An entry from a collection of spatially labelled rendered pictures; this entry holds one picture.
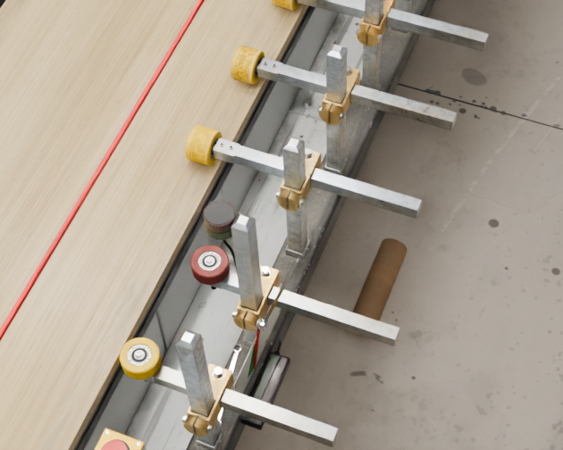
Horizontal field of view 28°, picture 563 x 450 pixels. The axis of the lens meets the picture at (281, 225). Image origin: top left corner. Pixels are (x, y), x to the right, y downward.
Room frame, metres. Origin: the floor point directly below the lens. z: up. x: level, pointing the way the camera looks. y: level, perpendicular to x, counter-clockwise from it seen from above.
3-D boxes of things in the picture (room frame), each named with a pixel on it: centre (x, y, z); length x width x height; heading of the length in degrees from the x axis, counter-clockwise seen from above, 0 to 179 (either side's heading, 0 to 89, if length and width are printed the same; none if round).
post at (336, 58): (1.61, -0.14, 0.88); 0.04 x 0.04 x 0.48; 65
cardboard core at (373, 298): (1.66, -0.27, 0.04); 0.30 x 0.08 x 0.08; 155
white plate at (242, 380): (1.12, 0.06, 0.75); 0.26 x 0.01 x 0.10; 155
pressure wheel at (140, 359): (1.03, 0.30, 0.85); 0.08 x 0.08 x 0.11
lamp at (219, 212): (1.18, 0.11, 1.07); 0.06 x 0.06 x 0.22; 65
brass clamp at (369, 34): (1.86, -0.25, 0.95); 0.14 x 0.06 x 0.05; 155
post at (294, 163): (1.38, -0.03, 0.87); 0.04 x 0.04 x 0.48; 65
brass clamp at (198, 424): (0.95, 0.17, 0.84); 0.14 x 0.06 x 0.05; 155
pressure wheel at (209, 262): (1.24, 0.15, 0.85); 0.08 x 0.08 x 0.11
